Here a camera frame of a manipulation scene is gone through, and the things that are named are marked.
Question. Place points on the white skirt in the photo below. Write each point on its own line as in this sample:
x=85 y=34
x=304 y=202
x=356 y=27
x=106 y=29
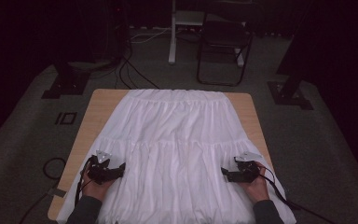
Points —
x=174 y=124

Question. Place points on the grey tape strip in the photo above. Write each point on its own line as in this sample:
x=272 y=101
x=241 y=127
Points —
x=57 y=192

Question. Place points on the person's left hand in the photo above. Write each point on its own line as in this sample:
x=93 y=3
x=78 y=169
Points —
x=96 y=190

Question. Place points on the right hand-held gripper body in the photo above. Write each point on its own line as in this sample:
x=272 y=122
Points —
x=248 y=171

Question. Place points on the person's right hand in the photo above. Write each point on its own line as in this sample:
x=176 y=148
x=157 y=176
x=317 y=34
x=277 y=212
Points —
x=258 y=189

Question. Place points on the white desk frame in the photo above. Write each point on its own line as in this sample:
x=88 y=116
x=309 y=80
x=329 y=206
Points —
x=172 y=46

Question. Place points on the black curtain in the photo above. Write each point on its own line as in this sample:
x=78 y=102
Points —
x=338 y=46

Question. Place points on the black stand base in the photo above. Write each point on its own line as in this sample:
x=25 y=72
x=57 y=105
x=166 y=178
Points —
x=66 y=87
x=289 y=96

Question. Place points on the black folding chair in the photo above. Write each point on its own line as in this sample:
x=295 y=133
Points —
x=223 y=34

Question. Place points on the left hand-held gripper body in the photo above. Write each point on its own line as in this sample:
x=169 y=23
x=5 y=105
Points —
x=101 y=171

